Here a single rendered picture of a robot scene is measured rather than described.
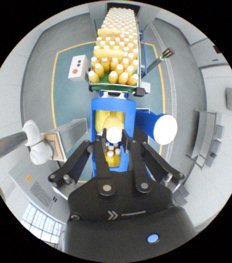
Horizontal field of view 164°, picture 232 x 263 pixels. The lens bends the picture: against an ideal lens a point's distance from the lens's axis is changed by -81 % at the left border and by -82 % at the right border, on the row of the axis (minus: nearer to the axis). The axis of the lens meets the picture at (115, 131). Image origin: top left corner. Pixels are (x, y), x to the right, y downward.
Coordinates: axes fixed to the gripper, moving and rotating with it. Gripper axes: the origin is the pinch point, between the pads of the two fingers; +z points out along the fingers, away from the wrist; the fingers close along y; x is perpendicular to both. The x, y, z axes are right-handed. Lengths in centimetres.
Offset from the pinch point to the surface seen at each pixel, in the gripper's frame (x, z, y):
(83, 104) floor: 10, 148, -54
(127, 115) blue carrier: 3.2, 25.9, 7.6
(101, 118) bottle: -0.7, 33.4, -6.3
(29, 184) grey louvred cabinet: -109, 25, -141
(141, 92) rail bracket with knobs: 21, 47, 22
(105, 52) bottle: 43, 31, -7
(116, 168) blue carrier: -29.9, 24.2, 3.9
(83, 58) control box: 44, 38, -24
